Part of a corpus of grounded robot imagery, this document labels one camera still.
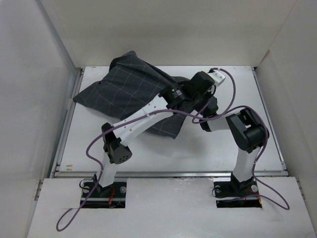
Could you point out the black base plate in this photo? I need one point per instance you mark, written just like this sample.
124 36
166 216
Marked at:
116 191
228 189

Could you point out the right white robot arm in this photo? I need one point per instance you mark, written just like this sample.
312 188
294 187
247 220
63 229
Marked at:
250 135

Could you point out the dark grey checked pillowcase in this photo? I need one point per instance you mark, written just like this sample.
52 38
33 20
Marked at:
129 85

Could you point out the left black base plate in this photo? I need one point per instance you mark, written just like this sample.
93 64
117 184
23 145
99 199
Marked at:
116 191

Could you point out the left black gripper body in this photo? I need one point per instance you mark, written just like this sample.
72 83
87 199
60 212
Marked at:
198 101

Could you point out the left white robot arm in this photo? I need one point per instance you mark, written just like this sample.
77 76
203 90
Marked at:
118 136

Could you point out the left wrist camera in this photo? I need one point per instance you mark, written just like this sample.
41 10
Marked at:
217 76

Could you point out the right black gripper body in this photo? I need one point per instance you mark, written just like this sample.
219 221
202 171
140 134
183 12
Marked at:
203 114

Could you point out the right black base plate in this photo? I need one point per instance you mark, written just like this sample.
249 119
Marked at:
228 189

